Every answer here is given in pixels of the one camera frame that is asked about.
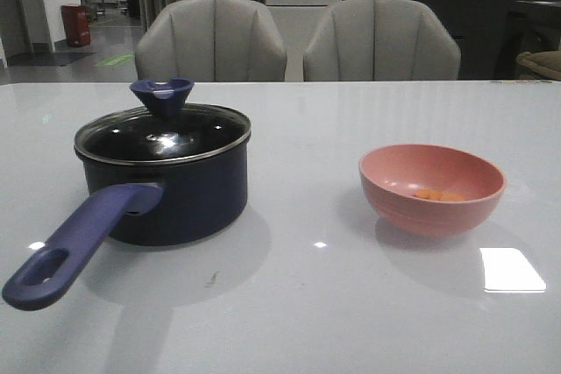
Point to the right grey upholstered chair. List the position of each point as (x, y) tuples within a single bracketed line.
[(380, 40)]

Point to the dark blue saucepan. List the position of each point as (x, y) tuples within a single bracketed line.
[(142, 205)]

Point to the beige cushion seat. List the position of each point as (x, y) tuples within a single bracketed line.
[(539, 66)]

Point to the glass lid with blue knob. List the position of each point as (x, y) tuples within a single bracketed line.
[(166, 129)]

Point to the red trash bin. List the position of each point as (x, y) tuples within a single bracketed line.
[(76, 25)]

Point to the orange ham pieces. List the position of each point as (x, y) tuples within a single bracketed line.
[(437, 195)]

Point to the left grey upholstered chair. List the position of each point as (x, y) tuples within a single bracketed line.
[(212, 41)]

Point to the grey upholstered chair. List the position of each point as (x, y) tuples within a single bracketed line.
[(212, 41), (380, 40)]

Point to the dark counter sideboard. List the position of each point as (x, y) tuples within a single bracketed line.
[(491, 33)]

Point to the pink plastic bowl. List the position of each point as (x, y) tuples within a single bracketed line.
[(391, 174)]

